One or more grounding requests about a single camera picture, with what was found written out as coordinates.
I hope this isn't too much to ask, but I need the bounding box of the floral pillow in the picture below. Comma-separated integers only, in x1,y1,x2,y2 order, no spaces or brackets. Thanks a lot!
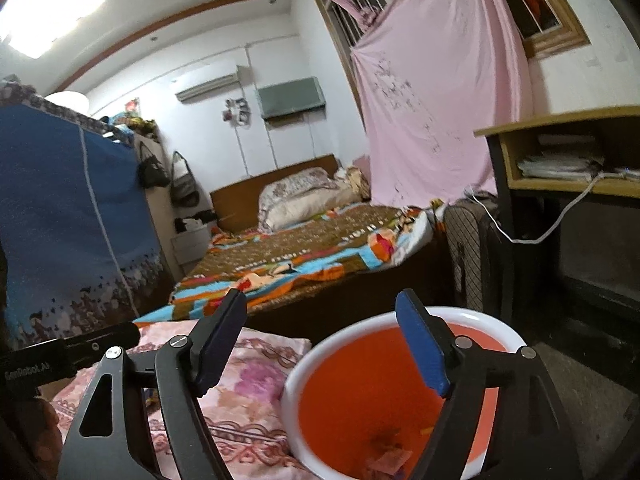
259,167,341,207

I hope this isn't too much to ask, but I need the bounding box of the stack of papers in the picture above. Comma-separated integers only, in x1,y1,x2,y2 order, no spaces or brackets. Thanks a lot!
517,152,640,182

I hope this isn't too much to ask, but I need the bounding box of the grey covered wall panel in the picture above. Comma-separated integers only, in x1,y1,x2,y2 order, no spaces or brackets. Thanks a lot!
256,76,327,122

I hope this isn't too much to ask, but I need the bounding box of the dark chequered suitcase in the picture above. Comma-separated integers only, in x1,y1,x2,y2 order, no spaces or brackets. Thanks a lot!
442,200,516,322

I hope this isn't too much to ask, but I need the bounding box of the white cable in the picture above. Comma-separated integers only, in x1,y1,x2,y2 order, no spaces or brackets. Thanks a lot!
465,172,640,246

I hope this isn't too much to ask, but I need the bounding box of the colourful clutter pile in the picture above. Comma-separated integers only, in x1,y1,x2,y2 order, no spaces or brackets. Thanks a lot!
100,100,159,134

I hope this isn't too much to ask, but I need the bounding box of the black hanging bag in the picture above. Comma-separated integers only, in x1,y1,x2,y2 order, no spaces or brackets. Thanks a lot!
136,140,171,189

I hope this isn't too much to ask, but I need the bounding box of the wooden bed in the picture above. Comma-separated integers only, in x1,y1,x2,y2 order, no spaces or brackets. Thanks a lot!
132,154,457,347

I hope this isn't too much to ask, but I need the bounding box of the pink floral blanket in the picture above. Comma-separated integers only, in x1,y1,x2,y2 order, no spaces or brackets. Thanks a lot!
37,320,314,480

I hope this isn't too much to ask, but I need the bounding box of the ceiling light panel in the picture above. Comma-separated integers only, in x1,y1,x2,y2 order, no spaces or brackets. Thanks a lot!
0,0,111,59

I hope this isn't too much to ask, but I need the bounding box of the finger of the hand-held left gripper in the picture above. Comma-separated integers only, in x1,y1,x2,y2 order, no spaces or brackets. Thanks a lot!
62,322,141,377

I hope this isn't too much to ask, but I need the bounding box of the pink hanging sheet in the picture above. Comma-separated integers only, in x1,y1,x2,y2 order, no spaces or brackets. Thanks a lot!
350,0,534,212

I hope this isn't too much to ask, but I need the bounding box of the white round object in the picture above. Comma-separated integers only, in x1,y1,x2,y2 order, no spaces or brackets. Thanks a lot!
45,91,90,116

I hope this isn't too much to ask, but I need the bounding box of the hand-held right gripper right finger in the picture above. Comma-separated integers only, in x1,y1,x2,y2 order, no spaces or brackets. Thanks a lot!
394,289,583,480

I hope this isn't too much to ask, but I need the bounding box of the blue fabric wardrobe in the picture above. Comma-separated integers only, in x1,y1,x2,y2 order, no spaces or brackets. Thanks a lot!
0,95,174,352

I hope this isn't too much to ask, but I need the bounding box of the grey hanging bag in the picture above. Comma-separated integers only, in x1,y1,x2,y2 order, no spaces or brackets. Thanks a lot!
170,151,201,209

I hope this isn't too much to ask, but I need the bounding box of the wall photo decoration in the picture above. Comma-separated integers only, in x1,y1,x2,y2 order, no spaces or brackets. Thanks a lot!
222,97,251,126

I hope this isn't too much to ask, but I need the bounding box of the beige wooden cabinet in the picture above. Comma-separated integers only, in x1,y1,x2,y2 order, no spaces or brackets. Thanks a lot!
132,132,186,281

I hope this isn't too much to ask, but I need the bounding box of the small patterned pillow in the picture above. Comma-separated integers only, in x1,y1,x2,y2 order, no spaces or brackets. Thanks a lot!
335,165,372,202

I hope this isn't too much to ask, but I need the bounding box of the wooden window frame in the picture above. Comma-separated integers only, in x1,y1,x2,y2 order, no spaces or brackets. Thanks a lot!
310,0,592,113

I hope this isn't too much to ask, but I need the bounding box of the orange basin with white rim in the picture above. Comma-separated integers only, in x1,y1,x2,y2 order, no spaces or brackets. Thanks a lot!
281,306,529,480

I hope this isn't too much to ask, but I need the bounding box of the white nightstand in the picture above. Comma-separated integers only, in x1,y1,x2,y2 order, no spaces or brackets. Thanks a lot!
170,222,214,266

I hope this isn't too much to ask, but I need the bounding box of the white air conditioner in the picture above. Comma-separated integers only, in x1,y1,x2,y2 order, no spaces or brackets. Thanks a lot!
170,62,242,104

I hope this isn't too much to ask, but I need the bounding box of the wooden desk with black frame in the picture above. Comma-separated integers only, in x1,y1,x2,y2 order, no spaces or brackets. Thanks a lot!
472,105,640,392

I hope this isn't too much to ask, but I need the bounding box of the pink paper scrap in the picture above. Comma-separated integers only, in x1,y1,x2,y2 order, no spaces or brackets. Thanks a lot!
367,435,414,477

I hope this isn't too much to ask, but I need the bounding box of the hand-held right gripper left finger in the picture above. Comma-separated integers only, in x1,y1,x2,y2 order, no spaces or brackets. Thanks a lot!
57,287,248,480

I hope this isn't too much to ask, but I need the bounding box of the person's left hand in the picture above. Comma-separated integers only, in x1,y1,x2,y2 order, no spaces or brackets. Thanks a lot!
29,399,61,442

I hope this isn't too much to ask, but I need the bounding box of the dark clothes pile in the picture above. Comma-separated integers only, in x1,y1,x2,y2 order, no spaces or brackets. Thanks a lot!
172,210,216,234

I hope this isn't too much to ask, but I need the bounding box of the colourful patchwork blanket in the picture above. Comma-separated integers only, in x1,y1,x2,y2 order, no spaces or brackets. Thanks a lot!
132,202,437,324

